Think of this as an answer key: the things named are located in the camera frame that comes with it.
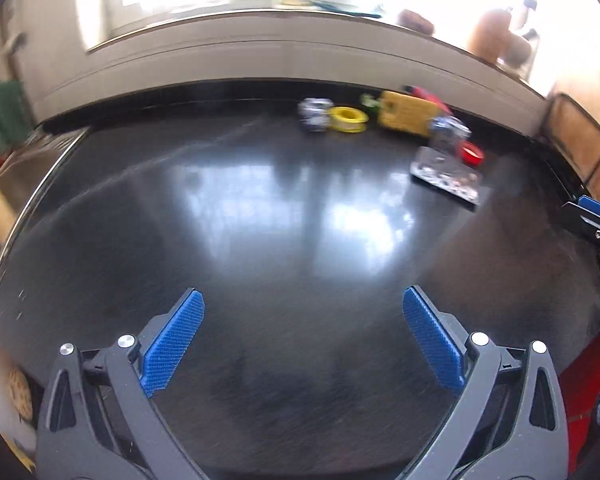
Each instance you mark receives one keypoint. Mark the red container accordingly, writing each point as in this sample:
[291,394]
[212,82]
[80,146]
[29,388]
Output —
[582,395]

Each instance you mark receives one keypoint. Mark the green cloth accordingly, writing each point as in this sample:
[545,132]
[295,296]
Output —
[0,115]

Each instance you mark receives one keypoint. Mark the small brown object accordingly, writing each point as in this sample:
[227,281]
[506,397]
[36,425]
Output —
[416,21]

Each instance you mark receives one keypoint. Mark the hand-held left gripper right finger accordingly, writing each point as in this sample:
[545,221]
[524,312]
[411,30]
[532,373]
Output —
[432,345]

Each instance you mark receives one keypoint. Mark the small clear glass jar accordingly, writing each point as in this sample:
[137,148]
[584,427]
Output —
[314,114]

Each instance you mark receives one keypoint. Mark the clear jar with blue lid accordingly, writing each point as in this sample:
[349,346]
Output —
[448,132]

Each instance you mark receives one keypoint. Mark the brown clay vase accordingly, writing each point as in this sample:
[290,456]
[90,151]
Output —
[490,34]

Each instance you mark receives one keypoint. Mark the clear plastic tray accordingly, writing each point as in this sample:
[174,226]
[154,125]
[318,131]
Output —
[446,176]

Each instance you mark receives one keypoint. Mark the yellow rectangular box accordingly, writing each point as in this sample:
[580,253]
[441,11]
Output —
[406,112]

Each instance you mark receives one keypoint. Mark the yellow tape roll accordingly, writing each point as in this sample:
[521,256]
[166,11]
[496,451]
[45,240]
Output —
[349,119]

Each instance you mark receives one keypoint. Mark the red lid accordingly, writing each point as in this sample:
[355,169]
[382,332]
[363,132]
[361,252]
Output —
[471,152]

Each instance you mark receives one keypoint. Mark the clear bottle dark cap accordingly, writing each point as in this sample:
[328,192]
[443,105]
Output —
[524,25]

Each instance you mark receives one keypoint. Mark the white printed bag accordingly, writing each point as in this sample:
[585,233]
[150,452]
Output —
[19,394]

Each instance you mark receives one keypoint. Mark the blue flat item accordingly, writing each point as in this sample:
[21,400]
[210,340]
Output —
[347,8]

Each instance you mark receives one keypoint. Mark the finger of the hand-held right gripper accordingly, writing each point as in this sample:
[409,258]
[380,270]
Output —
[597,206]

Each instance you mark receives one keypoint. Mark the red item behind box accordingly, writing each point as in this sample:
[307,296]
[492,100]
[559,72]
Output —
[426,95]

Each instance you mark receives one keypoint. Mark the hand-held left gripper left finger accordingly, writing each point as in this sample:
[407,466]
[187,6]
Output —
[172,342]

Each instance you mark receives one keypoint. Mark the small green item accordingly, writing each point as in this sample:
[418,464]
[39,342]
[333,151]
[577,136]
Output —
[370,102]

